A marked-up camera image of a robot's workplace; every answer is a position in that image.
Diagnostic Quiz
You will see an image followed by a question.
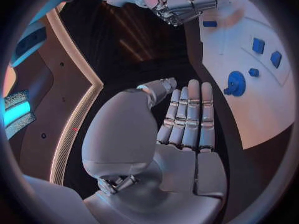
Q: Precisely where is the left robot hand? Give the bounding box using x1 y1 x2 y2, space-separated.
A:
81 77 229 224

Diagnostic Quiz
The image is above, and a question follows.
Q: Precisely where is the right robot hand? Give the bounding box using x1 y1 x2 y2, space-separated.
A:
141 0 232 27

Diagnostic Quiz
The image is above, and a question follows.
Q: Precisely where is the white task board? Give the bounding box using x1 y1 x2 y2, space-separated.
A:
198 0 297 151

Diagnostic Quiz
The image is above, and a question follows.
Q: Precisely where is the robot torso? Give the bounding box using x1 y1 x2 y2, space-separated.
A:
3 3 105 186

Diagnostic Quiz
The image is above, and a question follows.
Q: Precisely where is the blue gear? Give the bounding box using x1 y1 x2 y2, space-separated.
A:
222 70 247 97

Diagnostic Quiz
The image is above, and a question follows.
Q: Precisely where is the glowing light bar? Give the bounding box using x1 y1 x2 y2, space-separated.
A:
3 90 37 140

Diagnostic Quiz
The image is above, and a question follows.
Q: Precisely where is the blue plug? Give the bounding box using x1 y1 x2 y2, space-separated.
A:
270 50 283 69

